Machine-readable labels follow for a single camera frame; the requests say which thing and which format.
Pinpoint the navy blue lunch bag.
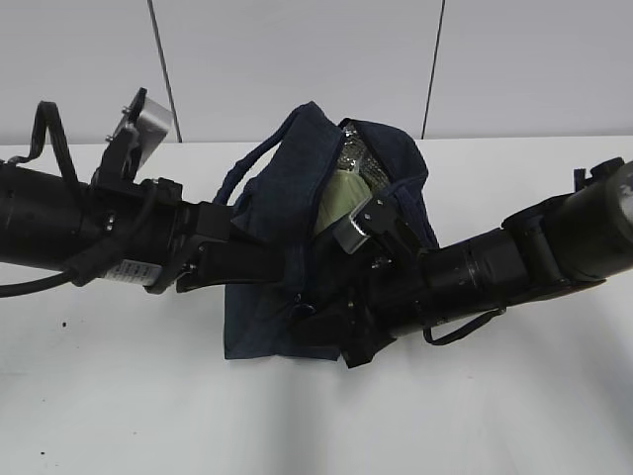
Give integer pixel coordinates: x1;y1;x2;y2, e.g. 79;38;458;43
214;102;439;360

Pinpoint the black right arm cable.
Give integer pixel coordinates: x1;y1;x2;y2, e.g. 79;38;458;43
422;306;508;346

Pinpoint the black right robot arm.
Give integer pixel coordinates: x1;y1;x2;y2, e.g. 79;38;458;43
289;157;632;367

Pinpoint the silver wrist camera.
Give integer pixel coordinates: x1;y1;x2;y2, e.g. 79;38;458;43
332;197;398;255
104;87;174;174

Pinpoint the green lidded glass container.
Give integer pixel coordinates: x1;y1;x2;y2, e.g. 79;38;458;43
314;169;372;236

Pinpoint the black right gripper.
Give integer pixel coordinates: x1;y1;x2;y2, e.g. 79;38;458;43
291;246;436;370

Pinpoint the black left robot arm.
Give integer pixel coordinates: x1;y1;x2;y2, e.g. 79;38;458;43
1;164;284;295

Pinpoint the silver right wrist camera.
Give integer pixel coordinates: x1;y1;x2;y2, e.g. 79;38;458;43
332;197;398;255

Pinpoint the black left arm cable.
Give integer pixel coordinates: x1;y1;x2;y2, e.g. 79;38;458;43
0;100;85;189

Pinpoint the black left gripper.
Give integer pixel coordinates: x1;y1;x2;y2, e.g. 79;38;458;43
68;178;285;294

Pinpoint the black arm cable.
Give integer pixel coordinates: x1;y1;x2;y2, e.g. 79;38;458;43
0;100;85;189
422;306;508;346

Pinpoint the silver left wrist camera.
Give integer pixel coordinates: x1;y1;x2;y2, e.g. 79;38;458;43
104;87;174;174

